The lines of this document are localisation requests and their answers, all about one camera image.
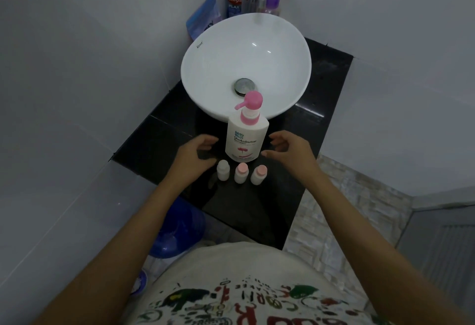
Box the person's right hand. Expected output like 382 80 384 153
260 130 321 190

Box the person's left hand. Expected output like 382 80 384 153
165 135 220 190

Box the small translucent bottle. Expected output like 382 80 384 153
216 160 231 182
250 165 268 187
234 163 249 185

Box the white hand sanitizer pump bottle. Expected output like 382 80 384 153
225 91 270 163

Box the person's left forearm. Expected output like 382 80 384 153
33 178 192 325

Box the person's right forearm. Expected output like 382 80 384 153
301 175 474 325

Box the purple capped bottle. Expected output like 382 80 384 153
259 0 282 17

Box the blue plastic bucket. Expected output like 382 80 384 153
148 196 207 259

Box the metal sink drain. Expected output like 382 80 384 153
234 78 257 96

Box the white round sink basin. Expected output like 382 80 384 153
181 12 312 123

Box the white printed shirt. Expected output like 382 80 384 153
118 241 394 325

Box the white blue round container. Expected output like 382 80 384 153
128 270 148 296

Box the blue pouch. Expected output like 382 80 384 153
185 0 223 42

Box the grey door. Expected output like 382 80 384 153
397 195 475 325

